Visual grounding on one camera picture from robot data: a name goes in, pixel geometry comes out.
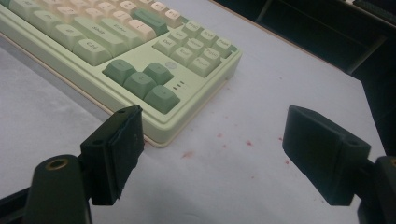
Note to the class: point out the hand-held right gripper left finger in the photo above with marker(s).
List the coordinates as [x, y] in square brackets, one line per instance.
[112, 155]

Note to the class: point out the white board table cover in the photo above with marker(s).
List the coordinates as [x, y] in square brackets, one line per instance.
[255, 99]

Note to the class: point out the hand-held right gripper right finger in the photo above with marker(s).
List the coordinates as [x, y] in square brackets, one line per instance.
[320, 155]

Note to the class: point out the green and cream keyboard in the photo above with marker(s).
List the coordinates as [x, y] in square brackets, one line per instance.
[93, 37]

